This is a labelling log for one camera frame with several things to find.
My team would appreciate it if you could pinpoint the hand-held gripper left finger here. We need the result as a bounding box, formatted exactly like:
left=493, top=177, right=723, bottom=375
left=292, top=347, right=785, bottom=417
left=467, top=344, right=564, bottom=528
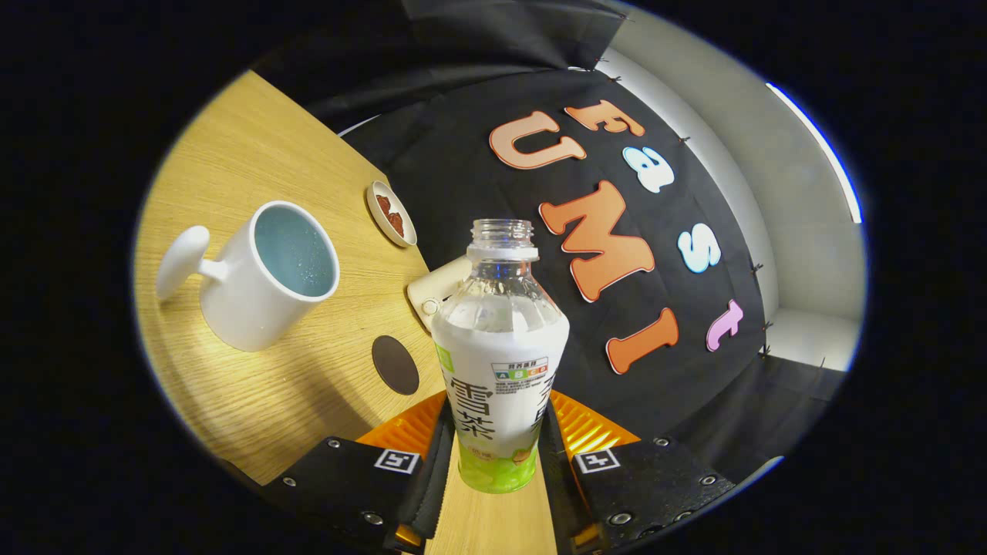
left=266, top=389, right=456, bottom=552

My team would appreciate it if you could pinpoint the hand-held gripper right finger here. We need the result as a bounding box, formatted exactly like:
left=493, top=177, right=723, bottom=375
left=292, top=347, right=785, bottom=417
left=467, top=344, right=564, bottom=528
left=540, top=389, right=737, bottom=552

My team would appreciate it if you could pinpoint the dark brown round coaster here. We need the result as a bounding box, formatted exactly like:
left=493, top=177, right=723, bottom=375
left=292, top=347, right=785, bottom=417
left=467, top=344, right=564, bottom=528
left=372, top=335, right=420, bottom=396

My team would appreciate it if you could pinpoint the clear juice bottle green label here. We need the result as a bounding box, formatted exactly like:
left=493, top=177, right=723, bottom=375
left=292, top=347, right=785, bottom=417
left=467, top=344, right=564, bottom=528
left=429, top=219, right=571, bottom=495

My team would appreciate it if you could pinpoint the white cup with handle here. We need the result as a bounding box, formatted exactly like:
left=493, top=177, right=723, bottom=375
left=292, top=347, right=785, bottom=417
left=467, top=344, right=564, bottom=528
left=156, top=200, right=341, bottom=353

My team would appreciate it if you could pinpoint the wooden table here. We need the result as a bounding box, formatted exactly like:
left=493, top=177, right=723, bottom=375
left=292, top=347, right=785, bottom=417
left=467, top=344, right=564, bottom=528
left=133, top=69, right=558, bottom=555

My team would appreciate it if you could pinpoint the white toaster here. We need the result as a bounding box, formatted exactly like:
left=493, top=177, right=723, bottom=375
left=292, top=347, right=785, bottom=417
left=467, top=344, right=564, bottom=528
left=407, top=256, right=473, bottom=332

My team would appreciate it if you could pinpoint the white bowl with red food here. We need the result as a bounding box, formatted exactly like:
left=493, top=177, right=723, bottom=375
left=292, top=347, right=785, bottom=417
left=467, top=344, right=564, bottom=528
left=365, top=180, right=418, bottom=248

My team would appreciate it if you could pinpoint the large ceiling light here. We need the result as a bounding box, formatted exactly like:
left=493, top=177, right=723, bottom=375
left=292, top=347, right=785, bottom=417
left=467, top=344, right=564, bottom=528
left=766, top=82, right=863, bottom=224

